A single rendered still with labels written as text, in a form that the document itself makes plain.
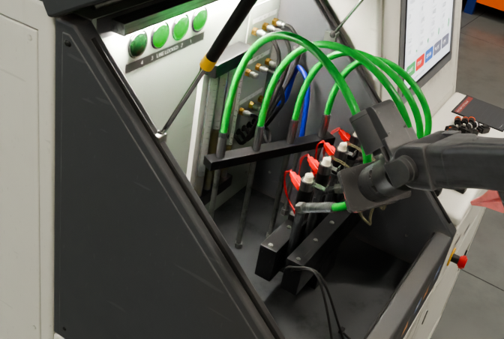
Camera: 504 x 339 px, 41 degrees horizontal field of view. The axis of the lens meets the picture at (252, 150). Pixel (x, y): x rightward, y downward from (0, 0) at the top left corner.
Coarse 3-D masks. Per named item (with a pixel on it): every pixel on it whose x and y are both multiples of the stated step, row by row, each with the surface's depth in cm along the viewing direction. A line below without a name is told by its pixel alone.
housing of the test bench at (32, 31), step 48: (0, 0) 105; (0, 48) 109; (48, 48) 103; (0, 96) 114; (48, 96) 108; (0, 144) 119; (48, 144) 112; (0, 192) 125; (48, 192) 117; (0, 240) 131; (48, 240) 123; (0, 288) 138; (48, 288) 129; (0, 336) 146; (48, 336) 136
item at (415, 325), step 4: (428, 296) 162; (424, 304) 161; (424, 308) 166; (420, 312) 158; (416, 316) 155; (420, 316) 165; (416, 320) 158; (420, 320) 169; (412, 324) 153; (416, 324) 163; (412, 328) 158; (416, 328) 169; (408, 332) 151; (412, 332) 163; (408, 336) 156; (412, 336) 168
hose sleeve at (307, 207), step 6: (306, 204) 120; (312, 204) 119; (318, 204) 117; (324, 204) 116; (330, 204) 115; (306, 210) 120; (312, 210) 118; (318, 210) 117; (324, 210) 116; (330, 210) 114
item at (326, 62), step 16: (272, 32) 118; (288, 32) 115; (256, 48) 122; (240, 64) 127; (336, 80) 107; (352, 96) 106; (224, 112) 135; (352, 112) 106; (224, 128) 136; (368, 160) 105; (336, 208) 113
